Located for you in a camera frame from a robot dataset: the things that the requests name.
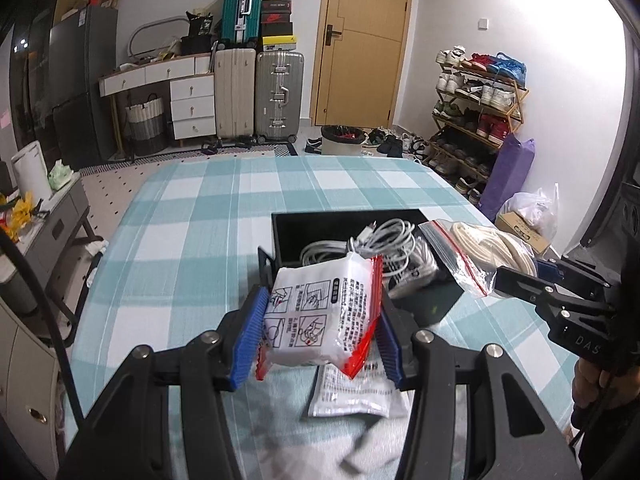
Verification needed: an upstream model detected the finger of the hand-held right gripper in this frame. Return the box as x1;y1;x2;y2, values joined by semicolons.
495;265;569;321
534;255;614;301

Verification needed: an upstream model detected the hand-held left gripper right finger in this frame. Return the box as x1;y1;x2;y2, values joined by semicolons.
375;305;574;480

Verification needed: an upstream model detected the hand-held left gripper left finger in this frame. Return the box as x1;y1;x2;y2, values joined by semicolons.
62;285;274;480

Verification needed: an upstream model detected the zip bag of cream rope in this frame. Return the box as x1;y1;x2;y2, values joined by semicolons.
417;219;539;300

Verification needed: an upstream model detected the black cardboard box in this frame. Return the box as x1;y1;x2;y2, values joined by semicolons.
270;207;464;329

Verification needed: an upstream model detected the green and white packet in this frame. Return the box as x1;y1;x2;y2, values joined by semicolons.
307;360;410;419

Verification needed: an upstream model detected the white packet with red edges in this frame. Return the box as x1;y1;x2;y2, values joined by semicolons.
255;252;385;381

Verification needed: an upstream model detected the white charging cable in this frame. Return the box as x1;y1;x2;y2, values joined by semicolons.
300;217;431;269

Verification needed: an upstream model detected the person's right hand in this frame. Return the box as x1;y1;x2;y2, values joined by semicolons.
572;358;608;431

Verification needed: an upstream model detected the white plastic bag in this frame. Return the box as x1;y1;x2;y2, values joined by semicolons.
500;182;560;241

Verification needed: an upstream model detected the purple fabric bag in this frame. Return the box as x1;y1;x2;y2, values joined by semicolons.
477;132;536;224

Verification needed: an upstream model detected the wooden shoe rack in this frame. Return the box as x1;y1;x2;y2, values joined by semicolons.
430;50;530;197

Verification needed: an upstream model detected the shoe rack with shoes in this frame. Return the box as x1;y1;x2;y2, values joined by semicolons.
432;46;529;196

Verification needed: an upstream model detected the pile of loose shoes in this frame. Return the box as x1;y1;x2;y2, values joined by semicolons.
304;127;434;161

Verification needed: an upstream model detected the white waste basket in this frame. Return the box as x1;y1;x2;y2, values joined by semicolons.
320;125;364;157

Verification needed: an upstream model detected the grey side cabinet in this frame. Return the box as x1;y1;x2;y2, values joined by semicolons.
0;175;96;322

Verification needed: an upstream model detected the woven laundry basket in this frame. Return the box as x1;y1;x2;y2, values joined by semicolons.
125;95;167;157

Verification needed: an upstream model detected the white desk with drawers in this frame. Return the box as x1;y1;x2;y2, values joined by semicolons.
98;52;217;151

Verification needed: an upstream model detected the silver suitcase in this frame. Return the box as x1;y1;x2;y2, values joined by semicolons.
254;50;305;144

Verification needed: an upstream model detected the beige suitcase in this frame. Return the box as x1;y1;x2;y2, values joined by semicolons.
213;42;259;141

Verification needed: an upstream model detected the light green tissue pack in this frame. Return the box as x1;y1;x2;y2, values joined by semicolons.
47;160;81;191

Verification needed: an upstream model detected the yellow plastic bag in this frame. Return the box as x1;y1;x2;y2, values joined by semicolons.
0;195;47;242

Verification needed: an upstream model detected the white bin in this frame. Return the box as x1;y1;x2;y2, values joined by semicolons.
11;141;54;204

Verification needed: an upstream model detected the wooden door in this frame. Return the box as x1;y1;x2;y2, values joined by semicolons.
309;0;416;129

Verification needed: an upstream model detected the black storage box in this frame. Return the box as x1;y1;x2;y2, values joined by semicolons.
180;35;214;56

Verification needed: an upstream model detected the grey refrigerator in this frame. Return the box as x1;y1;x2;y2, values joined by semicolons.
50;6;119;171

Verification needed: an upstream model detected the black paper bag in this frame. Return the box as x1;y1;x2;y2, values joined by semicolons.
186;10;215;39

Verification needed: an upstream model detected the teal suitcase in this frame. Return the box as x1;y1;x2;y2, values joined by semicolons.
221;0;264;46

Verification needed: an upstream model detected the dark glass cabinet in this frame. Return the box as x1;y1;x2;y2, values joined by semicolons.
9;0;62;161

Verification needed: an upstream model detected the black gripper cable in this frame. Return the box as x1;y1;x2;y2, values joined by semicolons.
569;367;622;447
0;230;87;427

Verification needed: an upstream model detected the white oval frame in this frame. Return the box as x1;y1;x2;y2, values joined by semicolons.
129;15;189;59

